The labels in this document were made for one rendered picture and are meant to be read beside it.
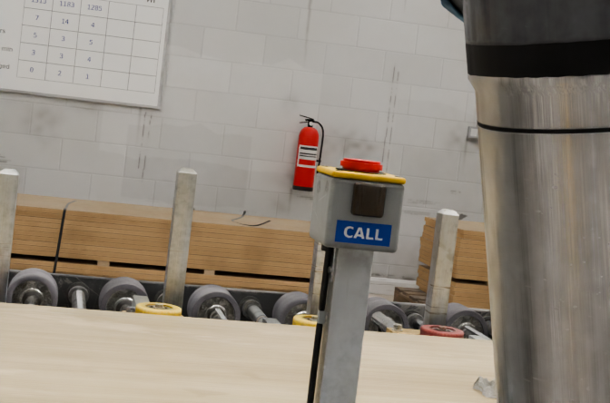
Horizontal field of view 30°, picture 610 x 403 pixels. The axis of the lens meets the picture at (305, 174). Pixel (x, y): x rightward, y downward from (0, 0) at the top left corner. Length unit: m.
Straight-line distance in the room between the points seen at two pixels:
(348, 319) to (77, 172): 7.14
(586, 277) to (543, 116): 0.07
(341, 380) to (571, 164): 0.65
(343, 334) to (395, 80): 7.44
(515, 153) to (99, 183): 7.73
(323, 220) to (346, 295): 0.07
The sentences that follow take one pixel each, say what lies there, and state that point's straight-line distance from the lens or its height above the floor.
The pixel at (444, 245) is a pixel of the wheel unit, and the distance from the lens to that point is 2.25.
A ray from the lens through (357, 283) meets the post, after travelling 1.06.
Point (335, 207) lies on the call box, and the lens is 1.03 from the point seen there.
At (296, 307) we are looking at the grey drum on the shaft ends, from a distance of 2.58.
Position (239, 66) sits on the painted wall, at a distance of 8.23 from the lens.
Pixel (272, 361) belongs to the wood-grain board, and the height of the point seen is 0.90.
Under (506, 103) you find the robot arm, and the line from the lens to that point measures 0.47.
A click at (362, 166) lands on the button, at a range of 1.05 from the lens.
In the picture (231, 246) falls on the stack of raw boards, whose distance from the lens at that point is 6.98.
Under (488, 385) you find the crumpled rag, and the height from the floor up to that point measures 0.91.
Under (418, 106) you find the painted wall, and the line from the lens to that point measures 8.53.
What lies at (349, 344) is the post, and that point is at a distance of 1.07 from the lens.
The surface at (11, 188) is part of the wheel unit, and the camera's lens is 2.11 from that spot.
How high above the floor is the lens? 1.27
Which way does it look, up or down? 3 degrees down
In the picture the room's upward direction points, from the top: 7 degrees clockwise
